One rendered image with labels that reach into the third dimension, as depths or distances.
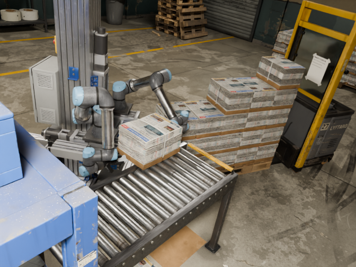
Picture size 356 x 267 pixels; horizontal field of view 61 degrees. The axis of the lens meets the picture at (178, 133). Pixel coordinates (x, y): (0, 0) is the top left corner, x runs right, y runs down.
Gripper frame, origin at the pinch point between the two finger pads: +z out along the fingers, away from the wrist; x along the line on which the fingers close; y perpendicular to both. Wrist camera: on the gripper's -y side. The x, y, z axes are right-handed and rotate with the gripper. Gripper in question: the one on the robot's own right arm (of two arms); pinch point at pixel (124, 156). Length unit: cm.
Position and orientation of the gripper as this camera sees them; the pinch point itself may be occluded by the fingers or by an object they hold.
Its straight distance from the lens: 226.3
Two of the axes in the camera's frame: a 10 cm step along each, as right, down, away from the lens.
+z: 6.7, -3.0, 6.8
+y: 1.0, -8.7, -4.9
